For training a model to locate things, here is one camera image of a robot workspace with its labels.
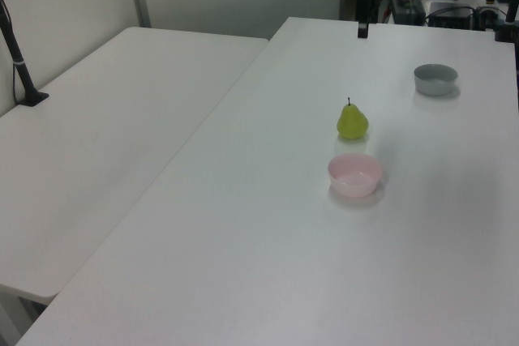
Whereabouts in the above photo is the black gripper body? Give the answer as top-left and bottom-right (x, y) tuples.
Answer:
(356, 0), (371, 26)

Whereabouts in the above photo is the green pear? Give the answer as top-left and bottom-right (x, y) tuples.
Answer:
(336, 96), (370, 140)

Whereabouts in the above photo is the grey plastic bowl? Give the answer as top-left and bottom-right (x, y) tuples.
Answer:
(413, 63), (459, 97)

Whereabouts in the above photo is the pink plastic bowl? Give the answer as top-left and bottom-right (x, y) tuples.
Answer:
(327, 153), (384, 199)

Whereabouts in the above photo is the dark grey device box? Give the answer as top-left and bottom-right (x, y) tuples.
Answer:
(390, 0), (426, 25)

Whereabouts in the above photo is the black electronics box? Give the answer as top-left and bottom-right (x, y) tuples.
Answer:
(427, 2), (475, 30)

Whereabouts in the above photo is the white side table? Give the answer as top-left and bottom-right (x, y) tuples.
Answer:
(0, 26), (270, 346)

